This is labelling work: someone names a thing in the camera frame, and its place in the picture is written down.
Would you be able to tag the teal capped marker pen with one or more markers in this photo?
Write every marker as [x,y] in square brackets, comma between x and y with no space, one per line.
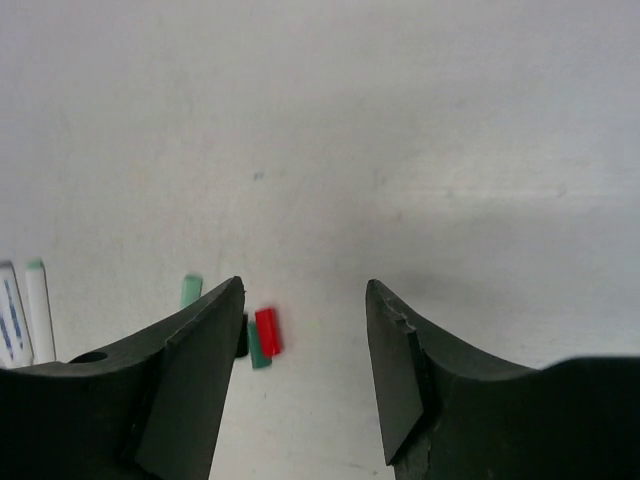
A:
[39,312]

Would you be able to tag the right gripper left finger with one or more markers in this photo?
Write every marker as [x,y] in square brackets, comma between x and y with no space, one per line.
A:
[148,406]

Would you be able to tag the red pen cap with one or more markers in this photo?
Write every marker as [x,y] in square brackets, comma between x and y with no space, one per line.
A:
[268,328]

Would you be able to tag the black pen cap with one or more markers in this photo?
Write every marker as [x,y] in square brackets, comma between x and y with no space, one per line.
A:
[242,349]

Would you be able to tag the teal pen cap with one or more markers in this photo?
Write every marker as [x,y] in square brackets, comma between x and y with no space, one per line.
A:
[191,289]

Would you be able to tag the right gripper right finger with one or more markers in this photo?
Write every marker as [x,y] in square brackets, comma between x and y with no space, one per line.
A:
[448,410]

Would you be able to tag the grey capped marker pen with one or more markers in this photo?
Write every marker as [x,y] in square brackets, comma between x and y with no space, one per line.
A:
[16,348]

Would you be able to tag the dark green pen cap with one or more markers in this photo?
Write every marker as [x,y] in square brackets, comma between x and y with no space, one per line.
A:
[258,359]

